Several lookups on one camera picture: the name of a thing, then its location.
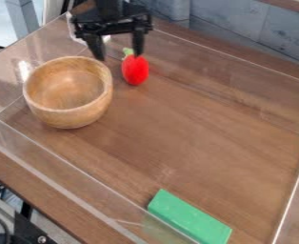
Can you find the clear acrylic tray enclosure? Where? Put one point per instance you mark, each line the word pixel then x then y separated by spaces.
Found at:
pixel 208 131

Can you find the wooden bowl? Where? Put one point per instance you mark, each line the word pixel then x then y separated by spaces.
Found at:
pixel 68 91

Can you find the black metal table bracket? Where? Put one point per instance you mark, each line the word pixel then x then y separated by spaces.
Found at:
pixel 28 233

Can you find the red plush strawberry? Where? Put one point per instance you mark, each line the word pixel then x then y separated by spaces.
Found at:
pixel 135 67

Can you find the green rectangular block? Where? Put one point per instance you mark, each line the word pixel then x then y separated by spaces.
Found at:
pixel 188 219

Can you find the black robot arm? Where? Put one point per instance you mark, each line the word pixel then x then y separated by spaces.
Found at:
pixel 108 18

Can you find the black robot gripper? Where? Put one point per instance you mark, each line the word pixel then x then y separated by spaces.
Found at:
pixel 88 22

